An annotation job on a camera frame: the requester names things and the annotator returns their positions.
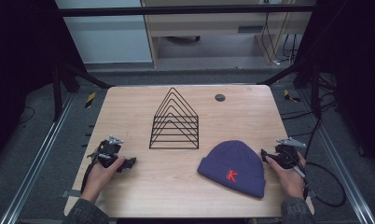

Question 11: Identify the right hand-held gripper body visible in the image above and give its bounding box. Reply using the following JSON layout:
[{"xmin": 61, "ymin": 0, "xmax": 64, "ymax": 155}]
[{"xmin": 273, "ymin": 136, "xmax": 308, "ymax": 179}]

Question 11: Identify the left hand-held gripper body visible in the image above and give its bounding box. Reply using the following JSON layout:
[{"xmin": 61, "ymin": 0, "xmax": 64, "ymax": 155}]
[{"xmin": 87, "ymin": 134, "xmax": 126, "ymax": 169}]

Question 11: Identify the person's right hand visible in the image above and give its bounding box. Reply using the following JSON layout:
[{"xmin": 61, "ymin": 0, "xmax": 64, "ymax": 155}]
[{"xmin": 264, "ymin": 151, "xmax": 308, "ymax": 201}]

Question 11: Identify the person's left hand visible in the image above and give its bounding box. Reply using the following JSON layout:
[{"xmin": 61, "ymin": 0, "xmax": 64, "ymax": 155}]
[{"xmin": 79, "ymin": 155, "xmax": 127, "ymax": 203}]

